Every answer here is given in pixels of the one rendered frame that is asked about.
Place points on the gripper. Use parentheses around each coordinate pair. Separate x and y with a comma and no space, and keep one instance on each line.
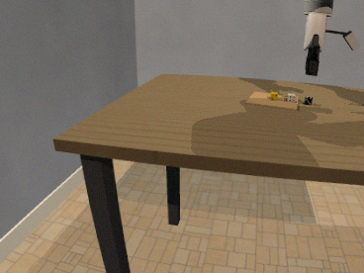
(315,31)

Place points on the tan mat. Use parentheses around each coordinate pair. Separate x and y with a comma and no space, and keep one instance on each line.
(263,99)

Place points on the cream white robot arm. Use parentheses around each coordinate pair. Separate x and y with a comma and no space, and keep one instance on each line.
(325,6)

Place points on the yellow die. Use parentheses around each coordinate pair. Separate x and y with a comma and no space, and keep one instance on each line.
(274,96)

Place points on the black die with white pips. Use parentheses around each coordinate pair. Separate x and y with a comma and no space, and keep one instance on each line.
(308,100)

